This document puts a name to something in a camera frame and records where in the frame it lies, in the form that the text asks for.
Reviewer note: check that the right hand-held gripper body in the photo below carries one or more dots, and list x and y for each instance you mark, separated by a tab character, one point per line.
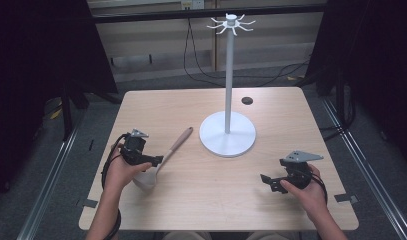
299	175

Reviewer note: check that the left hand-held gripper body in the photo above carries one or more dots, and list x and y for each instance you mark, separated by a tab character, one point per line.
134	151

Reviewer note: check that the person's right hand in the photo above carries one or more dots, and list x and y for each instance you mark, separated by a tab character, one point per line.
312	196

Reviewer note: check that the person's left hand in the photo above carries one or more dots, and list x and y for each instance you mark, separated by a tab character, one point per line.
119	173

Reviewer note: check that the person's right leg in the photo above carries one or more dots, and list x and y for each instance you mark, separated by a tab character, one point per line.
269	236

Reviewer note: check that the white hook stand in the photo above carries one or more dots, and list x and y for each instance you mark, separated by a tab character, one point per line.
228	133

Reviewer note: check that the black metal stand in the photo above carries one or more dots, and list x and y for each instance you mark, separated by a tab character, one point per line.
67	110

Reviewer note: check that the round black table grommet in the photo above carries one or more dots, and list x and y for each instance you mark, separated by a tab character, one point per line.
247	100

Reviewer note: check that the black curtain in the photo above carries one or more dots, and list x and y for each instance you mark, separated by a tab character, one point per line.
377	66
31	83

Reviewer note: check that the black horizontal bar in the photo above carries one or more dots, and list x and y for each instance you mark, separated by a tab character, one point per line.
204	14

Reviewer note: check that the grey table edge bracket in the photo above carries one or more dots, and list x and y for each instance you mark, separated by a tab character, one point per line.
87	203
346	198

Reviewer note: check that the metal floor rail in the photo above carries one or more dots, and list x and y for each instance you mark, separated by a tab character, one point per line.
47	186
364	163

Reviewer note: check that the white wall outlet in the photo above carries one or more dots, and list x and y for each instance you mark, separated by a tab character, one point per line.
192	4

